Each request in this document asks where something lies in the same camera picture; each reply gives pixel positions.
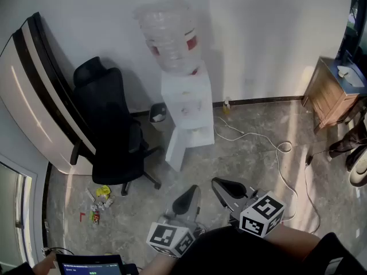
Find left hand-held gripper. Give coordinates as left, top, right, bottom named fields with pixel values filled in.
left=146, top=185, right=202, bottom=259

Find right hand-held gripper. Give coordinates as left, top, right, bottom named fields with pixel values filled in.
left=212, top=177, right=287, bottom=238

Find white water dispenser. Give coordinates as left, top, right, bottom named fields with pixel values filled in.
left=160, top=60, right=216, bottom=173

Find person's right forearm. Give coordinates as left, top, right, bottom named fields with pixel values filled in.
left=263, top=224, right=321, bottom=265

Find person's left forearm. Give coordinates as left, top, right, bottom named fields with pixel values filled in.
left=139, top=252, right=184, bottom=275

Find person's left white sneaker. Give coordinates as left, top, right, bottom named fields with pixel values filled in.
left=194, top=222, right=208, bottom=237

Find person in dark clothing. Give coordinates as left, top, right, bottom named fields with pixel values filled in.
left=171, top=226, right=367, bottom=275

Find crumpled white paper scraps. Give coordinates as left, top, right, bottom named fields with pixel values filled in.
left=89, top=198, right=114, bottom=212

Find yellow wrapper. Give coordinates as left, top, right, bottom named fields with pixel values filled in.
left=95, top=184, right=112, bottom=198

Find small dark trash bin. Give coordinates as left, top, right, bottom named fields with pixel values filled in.
left=149, top=102, right=168, bottom=132

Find black tablet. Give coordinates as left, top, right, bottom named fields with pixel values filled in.
left=55, top=253, right=124, bottom=275

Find black office chair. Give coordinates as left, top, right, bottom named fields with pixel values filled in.
left=69, top=56, right=166, bottom=197

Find wooden nightstand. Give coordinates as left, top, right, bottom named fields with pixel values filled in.
left=302, top=56, right=367, bottom=135

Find white paper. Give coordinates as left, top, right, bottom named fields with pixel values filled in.
left=337, top=64, right=366, bottom=88

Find clear water bottle red label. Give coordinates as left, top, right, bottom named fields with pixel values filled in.
left=133, top=0, right=202, bottom=76

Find grey framed glass door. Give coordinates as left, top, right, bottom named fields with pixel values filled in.
left=0, top=153, right=38, bottom=269

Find white panel with dark edge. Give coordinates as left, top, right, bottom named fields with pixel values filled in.
left=0, top=29, right=93, bottom=176
left=21, top=11, right=97, bottom=157

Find dark framed window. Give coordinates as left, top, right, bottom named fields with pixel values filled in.
left=338, top=0, right=367, bottom=66

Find white cable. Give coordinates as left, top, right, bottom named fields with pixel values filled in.
left=213, top=116, right=298, bottom=222

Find thin black cable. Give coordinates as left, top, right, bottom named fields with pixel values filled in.
left=42, top=246, right=76, bottom=258

